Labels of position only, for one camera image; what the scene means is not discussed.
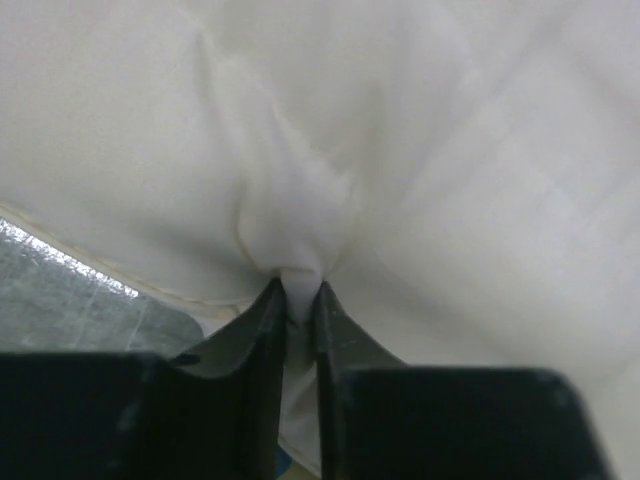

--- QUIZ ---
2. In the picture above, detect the blue beige patchwork pillowcase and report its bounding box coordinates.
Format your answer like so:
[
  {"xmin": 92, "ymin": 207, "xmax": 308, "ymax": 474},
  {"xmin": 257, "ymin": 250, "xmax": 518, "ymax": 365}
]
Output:
[{"xmin": 276, "ymin": 447, "xmax": 306, "ymax": 480}]

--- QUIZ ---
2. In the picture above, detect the cream white pillow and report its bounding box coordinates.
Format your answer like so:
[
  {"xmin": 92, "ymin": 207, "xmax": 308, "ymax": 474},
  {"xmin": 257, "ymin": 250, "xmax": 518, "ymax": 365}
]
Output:
[{"xmin": 1, "ymin": 1, "xmax": 639, "ymax": 479}]

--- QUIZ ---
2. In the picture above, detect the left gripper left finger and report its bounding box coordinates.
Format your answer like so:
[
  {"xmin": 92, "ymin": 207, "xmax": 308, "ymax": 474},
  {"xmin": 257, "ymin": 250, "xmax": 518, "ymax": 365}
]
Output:
[{"xmin": 1, "ymin": 280, "xmax": 286, "ymax": 479}]

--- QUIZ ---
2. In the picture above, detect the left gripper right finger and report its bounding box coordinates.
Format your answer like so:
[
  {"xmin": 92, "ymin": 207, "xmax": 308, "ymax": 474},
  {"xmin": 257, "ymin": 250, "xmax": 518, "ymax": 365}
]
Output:
[{"xmin": 312, "ymin": 284, "xmax": 614, "ymax": 479}]

